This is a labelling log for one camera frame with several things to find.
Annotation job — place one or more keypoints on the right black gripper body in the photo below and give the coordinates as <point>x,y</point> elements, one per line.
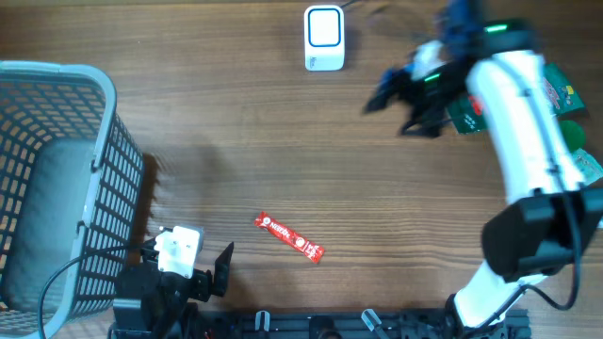
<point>428,98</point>

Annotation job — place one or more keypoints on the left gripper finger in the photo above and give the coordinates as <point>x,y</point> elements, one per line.
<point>222,271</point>
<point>147,249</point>

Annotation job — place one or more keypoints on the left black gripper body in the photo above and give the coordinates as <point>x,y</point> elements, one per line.
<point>201,286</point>

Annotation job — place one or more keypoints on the green 3M gloves pack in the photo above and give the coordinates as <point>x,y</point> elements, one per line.
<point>466,112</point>

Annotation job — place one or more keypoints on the red Nescafe stick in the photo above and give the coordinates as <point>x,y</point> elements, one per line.
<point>298,242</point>

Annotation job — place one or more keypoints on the green lid jar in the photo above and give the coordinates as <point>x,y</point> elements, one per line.
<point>573,135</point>

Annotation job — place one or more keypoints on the teal wipes packet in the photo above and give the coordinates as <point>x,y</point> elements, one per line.
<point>588,166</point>

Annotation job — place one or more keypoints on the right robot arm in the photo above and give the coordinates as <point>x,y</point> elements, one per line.
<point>551,213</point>

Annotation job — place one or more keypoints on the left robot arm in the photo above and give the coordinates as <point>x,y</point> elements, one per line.
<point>152,303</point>

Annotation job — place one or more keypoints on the white barcode scanner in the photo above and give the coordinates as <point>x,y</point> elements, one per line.
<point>324,38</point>

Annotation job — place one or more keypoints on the grey plastic basket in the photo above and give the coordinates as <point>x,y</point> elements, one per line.
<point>71,175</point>

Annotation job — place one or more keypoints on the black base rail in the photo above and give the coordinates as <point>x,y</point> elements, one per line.
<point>404,324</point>

